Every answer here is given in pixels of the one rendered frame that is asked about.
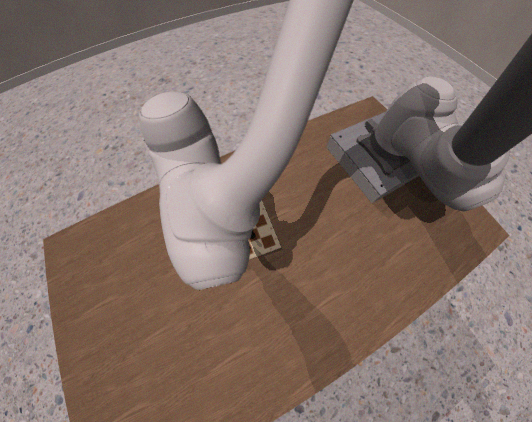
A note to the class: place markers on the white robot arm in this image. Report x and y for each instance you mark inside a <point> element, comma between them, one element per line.
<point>208,210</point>

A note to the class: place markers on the checkered chessboard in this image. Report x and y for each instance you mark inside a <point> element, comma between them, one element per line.
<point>265,239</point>

